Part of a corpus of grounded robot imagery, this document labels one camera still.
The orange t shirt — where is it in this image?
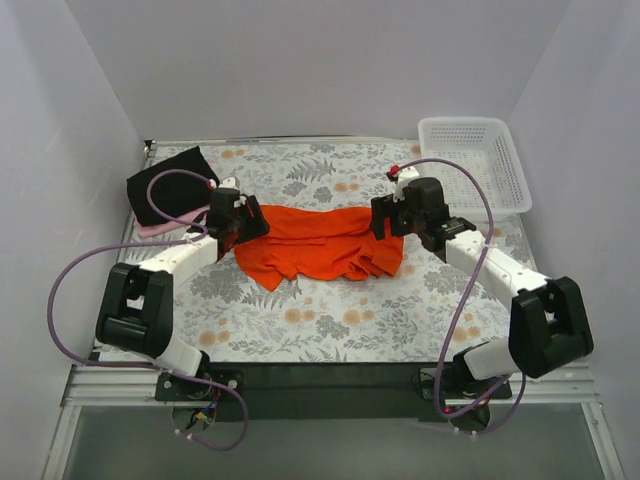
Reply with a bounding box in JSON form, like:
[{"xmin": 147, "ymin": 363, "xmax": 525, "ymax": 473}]
[{"xmin": 234, "ymin": 205, "xmax": 404, "ymax": 291}]

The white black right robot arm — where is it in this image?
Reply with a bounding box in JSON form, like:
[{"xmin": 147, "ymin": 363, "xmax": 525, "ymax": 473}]
[{"xmin": 371, "ymin": 172, "xmax": 594, "ymax": 398}]

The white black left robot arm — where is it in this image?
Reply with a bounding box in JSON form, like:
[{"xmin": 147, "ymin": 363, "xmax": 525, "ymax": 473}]
[{"xmin": 96, "ymin": 187, "xmax": 270, "ymax": 400}]

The folded black t shirt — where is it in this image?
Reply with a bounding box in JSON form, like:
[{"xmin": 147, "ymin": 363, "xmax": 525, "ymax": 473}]
[{"xmin": 125, "ymin": 145, "xmax": 224, "ymax": 227}]

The folded pink t shirt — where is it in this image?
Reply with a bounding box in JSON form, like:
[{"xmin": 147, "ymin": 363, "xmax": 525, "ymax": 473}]
[{"xmin": 134, "ymin": 159, "xmax": 219, "ymax": 239}]

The white plastic basket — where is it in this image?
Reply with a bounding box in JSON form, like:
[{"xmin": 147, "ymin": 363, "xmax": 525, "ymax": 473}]
[{"xmin": 417, "ymin": 117, "xmax": 532, "ymax": 221}]

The floral table cloth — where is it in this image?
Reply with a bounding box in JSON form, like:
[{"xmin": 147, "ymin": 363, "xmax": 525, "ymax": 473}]
[{"xmin": 174, "ymin": 142, "xmax": 508, "ymax": 362}]

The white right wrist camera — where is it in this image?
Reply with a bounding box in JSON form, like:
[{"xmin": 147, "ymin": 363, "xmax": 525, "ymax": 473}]
[{"xmin": 387, "ymin": 165, "xmax": 420, "ymax": 203}]

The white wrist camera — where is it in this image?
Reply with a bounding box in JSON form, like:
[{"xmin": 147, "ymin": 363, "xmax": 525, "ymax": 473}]
[
  {"xmin": 387, "ymin": 165, "xmax": 420, "ymax": 203},
  {"xmin": 207, "ymin": 177, "xmax": 247, "ymax": 208}
]

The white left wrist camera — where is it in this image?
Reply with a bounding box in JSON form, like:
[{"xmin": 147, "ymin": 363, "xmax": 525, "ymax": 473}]
[{"xmin": 207, "ymin": 177, "xmax": 247, "ymax": 208}]

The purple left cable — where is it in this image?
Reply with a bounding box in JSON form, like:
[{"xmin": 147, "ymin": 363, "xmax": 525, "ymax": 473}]
[{"xmin": 47, "ymin": 168, "xmax": 250, "ymax": 452}]

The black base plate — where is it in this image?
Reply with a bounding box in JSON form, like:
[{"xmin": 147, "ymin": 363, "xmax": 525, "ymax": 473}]
[{"xmin": 154, "ymin": 362, "xmax": 497, "ymax": 422}]

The aluminium frame rail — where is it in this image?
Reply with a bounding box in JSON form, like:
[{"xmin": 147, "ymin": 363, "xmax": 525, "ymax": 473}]
[{"xmin": 43, "ymin": 362, "xmax": 625, "ymax": 479}]

